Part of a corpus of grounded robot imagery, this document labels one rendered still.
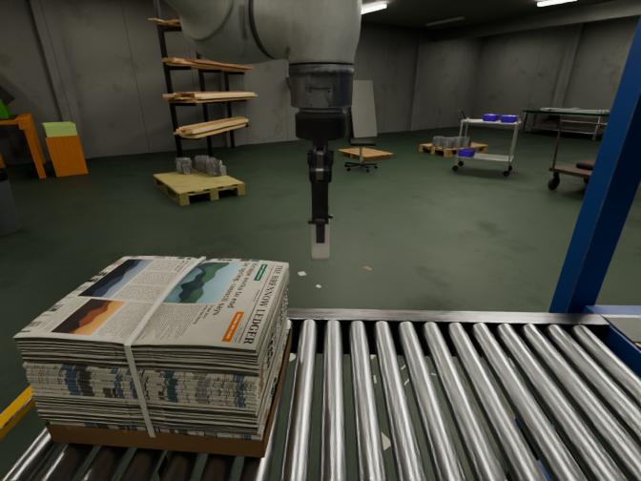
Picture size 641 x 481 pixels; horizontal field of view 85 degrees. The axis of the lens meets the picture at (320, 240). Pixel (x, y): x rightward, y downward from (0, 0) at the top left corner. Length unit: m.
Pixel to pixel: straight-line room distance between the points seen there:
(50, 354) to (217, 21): 0.54
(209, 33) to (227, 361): 0.45
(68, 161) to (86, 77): 2.27
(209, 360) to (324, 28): 0.47
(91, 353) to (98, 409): 0.11
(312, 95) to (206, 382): 0.44
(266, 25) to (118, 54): 8.61
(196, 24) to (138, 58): 8.59
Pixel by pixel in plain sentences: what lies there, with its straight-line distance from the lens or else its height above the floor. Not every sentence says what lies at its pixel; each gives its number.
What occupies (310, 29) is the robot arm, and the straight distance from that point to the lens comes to 0.49.
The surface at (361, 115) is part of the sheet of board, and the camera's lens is 11.22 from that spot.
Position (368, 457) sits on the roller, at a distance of 0.70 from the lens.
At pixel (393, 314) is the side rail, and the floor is 0.80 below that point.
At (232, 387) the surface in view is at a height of 0.96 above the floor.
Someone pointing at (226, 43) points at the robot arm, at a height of 1.43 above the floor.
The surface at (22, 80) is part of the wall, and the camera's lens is 9.07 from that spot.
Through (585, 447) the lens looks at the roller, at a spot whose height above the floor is 0.79.
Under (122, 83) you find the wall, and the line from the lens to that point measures 9.09.
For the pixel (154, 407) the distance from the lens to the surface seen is 0.67.
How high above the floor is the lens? 1.37
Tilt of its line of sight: 24 degrees down
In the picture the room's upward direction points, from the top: straight up
